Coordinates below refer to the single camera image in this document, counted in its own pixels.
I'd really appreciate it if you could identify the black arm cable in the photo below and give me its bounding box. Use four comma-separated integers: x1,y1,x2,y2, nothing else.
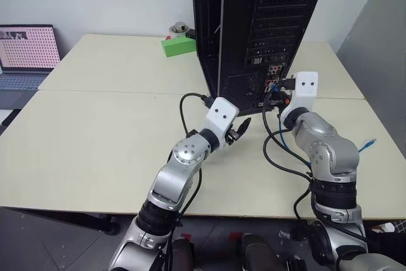
262,77,315,220
163,93,213,271

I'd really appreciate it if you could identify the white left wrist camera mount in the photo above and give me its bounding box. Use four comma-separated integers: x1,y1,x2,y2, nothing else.
204,96,240,151

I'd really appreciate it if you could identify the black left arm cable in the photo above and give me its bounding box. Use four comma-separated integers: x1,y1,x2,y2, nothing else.
163,93,213,271

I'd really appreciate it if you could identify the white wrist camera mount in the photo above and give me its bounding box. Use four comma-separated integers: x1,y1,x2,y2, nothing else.
280,70,319,120
204,96,240,151

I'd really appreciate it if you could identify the open grey laptop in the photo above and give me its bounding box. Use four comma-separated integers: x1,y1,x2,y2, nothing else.
0,23,62,91

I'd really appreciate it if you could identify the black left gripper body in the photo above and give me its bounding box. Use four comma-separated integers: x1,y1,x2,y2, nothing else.
223,122,242,145

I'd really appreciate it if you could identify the blue ethernet cable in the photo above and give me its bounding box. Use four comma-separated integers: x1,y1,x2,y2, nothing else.
272,84,377,166

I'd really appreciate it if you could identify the black table leg with caster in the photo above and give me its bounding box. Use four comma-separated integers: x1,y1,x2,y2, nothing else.
4,206,121,236

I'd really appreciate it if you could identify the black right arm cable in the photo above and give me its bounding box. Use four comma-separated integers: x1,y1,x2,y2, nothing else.
262,77,315,220

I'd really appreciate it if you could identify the green rectangular box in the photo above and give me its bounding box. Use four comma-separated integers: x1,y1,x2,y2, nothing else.
160,36,197,58

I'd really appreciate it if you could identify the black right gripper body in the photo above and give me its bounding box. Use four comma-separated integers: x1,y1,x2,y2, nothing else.
273,91,293,110

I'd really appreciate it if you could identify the dark rounded shape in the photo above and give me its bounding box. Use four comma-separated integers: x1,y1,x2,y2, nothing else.
171,237,195,271
237,232,288,271

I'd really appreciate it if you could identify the black computer tower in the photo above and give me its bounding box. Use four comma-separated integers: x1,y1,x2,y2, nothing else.
190,0,332,117

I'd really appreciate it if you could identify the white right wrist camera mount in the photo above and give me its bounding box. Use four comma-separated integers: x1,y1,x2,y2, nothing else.
280,70,319,120

